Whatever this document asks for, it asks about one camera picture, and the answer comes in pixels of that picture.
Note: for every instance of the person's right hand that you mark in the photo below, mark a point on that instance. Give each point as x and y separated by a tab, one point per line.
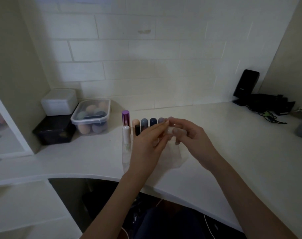
193	144

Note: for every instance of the person's left hand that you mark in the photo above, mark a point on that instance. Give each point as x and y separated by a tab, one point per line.
143	151

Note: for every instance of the person's right fingers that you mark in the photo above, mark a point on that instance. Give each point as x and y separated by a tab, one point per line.
180	125

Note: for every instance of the person's left fingers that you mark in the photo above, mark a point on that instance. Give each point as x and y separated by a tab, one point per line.
159	131

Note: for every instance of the clear plastic bag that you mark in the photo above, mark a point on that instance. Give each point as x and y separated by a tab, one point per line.
174	156

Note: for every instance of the person's right forearm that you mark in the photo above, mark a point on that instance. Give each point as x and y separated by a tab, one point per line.
245	201

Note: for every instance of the person's left forearm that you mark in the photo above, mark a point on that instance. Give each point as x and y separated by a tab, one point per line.
113	206

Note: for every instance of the grey-purple capped lipstick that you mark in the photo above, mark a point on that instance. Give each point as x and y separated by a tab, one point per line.
161	120

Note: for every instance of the dark blue capped lipstick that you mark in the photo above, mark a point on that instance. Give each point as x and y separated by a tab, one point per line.
153	121

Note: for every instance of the grey-blue capped lipstick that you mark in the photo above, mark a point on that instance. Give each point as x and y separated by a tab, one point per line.
144	124

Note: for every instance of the peach and black lipstick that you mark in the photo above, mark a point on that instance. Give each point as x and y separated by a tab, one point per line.
136	126

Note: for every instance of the clear tube with white cap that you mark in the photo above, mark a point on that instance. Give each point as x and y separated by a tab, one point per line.
126	141

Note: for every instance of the purple metallic tube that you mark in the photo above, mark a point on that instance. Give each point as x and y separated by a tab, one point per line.
125	118

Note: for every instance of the pile of coloured makeup sponges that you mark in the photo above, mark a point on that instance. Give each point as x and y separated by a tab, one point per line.
92	114

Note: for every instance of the clear plastic lidded container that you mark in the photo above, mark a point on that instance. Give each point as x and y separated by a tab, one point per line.
91	116

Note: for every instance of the black upright speaker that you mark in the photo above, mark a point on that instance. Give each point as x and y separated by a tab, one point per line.
245	84

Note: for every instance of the person's dark trousers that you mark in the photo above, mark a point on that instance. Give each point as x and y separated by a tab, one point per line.
165	224

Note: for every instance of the black pouch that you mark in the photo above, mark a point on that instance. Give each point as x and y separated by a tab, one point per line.
273	103

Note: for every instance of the white lidded box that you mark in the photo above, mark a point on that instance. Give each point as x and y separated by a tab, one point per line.
58	102

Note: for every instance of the black box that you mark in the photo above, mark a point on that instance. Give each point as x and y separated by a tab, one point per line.
53	130

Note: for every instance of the white framed mirror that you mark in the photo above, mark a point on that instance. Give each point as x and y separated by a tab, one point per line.
6	129

